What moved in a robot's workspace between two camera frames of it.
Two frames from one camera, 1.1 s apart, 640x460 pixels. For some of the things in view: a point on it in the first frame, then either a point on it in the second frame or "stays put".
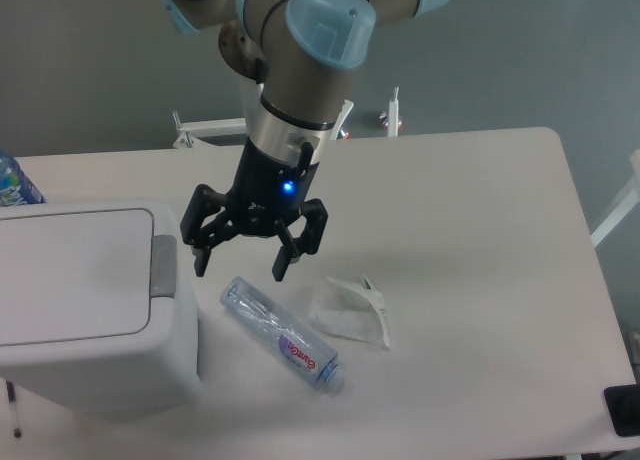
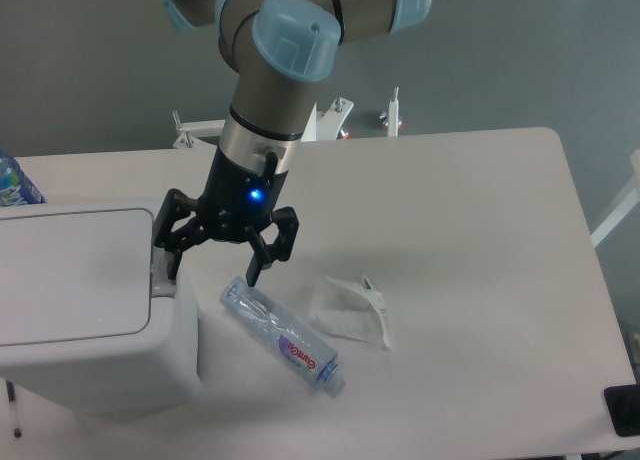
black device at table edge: x=623 y=405 stays put
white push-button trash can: x=98 y=307 stays put
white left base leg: x=190 y=134 stays put
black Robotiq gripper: x=267 y=192 to x=237 y=200
